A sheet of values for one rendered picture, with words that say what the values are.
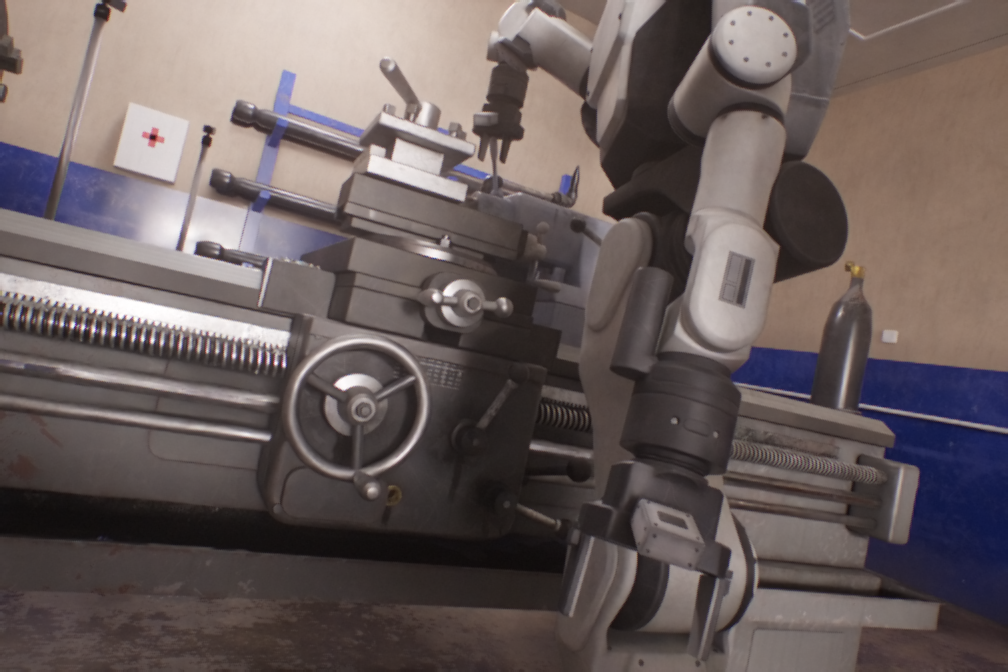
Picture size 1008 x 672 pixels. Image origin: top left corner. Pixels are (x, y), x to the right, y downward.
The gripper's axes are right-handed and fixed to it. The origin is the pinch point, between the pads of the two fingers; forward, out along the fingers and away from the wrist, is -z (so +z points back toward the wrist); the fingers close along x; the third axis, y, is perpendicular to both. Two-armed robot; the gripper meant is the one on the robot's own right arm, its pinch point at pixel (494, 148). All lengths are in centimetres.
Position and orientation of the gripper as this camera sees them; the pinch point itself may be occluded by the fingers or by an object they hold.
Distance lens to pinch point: 157.2
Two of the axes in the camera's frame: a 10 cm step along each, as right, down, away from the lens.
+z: 2.2, -9.7, 0.6
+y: 3.7, 1.4, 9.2
